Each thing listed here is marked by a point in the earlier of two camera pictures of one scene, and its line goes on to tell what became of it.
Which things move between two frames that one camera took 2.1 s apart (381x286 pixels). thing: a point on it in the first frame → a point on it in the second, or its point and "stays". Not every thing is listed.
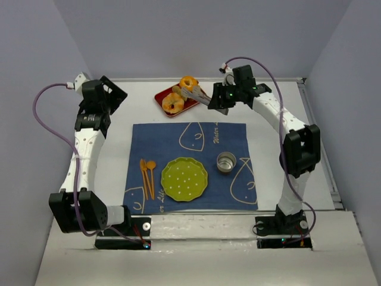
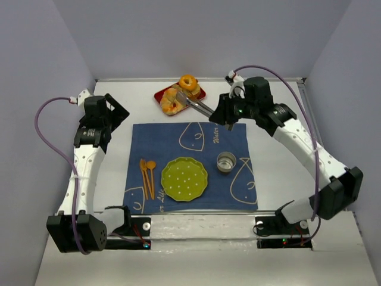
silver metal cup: [225, 161] stays
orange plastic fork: [145, 169] stays
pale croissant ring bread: [173, 103] stays
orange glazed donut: [188, 82] stays
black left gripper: [116, 93] → [116, 110]
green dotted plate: [184, 179] stays
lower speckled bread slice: [197, 94] stays
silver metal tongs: [196, 94] → [182, 98]
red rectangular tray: [187, 105] → [157, 96]
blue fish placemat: [222, 148] stays
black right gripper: [216, 97] → [220, 111]
